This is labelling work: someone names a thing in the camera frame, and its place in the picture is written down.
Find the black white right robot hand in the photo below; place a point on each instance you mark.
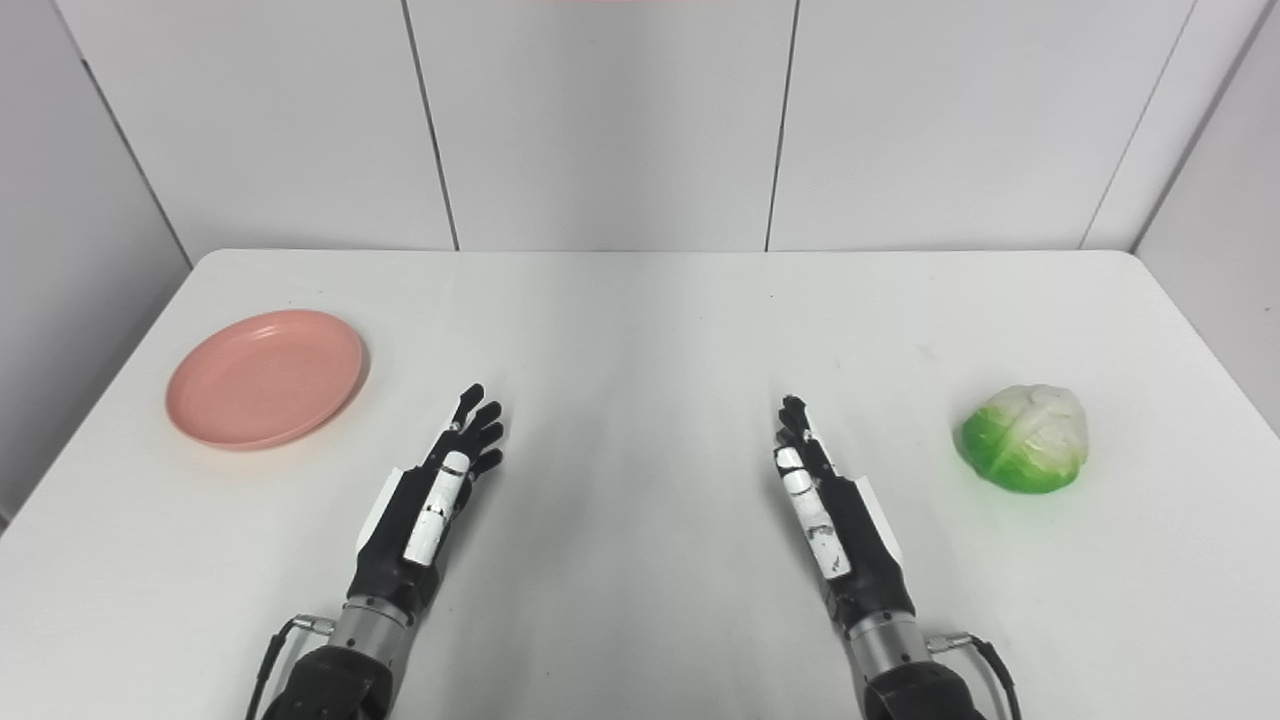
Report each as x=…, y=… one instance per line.
x=860, y=560

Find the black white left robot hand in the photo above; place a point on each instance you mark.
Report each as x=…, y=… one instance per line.
x=400, y=540

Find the green white cabbage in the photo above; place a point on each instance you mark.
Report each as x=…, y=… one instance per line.
x=1022, y=440

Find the pink plate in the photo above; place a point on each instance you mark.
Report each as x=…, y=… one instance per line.
x=265, y=380

